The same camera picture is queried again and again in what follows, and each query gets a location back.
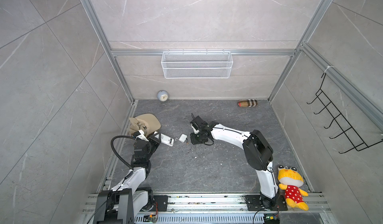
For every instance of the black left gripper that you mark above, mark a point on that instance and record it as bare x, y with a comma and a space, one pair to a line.
155, 142

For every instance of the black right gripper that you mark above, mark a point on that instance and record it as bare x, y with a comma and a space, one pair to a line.
193, 141

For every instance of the white remote battery cover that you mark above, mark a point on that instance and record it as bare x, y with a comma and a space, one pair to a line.
183, 138

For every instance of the white remote control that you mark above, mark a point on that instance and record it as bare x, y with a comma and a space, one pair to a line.
166, 140

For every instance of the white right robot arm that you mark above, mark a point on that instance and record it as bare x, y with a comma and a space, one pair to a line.
257, 150

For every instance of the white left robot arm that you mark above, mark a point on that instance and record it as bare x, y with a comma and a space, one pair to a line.
123, 202

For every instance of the beige cap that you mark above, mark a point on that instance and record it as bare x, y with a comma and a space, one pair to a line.
148, 123

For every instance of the small grey desk clock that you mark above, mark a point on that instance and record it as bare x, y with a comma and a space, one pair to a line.
163, 96

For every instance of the yellow plush toy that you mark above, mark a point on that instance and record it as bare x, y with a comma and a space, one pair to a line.
290, 182

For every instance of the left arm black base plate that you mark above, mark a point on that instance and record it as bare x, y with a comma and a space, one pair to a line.
154, 203

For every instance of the white wire mesh basket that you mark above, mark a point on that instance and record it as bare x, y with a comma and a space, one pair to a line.
196, 65

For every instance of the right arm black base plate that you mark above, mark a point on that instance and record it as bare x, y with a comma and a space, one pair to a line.
263, 204

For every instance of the aluminium front rail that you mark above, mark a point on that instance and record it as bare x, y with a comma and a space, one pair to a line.
234, 202

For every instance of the black wall hook rack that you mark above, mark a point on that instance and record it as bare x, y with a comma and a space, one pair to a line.
339, 119

